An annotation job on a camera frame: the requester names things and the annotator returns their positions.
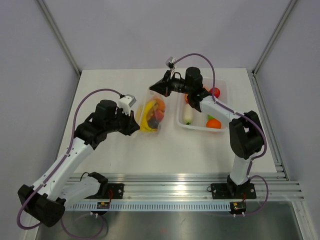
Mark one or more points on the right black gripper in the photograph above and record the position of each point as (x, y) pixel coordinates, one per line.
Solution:
(161, 87)

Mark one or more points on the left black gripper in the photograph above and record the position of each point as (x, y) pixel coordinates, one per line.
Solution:
(132, 126)

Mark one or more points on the yellow banana bunch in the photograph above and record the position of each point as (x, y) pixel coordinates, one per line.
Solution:
(144, 127)

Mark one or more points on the dark purple fig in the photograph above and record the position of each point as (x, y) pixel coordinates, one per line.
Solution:
(153, 123)

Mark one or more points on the clear polka dot zip bag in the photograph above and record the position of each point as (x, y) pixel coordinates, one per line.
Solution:
(148, 96)

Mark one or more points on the peach fruit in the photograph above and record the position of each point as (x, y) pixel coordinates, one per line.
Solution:
(158, 115)

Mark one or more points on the orange persimmon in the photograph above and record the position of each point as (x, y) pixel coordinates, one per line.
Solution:
(160, 105)

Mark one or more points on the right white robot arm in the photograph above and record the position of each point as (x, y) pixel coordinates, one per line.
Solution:
(245, 131)

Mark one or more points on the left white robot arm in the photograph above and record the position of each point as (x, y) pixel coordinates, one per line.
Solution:
(47, 198)

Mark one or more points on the white radish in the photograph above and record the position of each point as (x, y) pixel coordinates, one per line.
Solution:
(187, 115)

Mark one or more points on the white perforated plastic basket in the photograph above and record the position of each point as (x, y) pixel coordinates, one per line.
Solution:
(199, 118)

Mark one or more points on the red tomato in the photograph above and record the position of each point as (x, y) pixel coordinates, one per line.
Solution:
(216, 92)

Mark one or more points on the orange tangerine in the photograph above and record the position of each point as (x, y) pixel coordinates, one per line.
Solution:
(214, 124)

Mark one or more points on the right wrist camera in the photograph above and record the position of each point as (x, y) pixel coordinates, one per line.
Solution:
(170, 63)

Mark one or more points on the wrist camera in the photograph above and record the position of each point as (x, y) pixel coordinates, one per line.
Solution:
(170, 63)
(125, 103)

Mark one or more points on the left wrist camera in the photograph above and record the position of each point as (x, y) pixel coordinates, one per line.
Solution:
(125, 103)

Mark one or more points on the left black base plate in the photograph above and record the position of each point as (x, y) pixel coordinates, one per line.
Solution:
(115, 189)

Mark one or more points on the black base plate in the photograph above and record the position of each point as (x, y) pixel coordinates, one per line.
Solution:
(224, 191)
(115, 189)

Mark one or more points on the white slotted cable duct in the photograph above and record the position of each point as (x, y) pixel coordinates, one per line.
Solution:
(139, 206)

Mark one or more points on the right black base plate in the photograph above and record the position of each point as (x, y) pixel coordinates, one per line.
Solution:
(224, 191)

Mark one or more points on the aluminium rail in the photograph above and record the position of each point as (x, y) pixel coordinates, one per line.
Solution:
(194, 186)

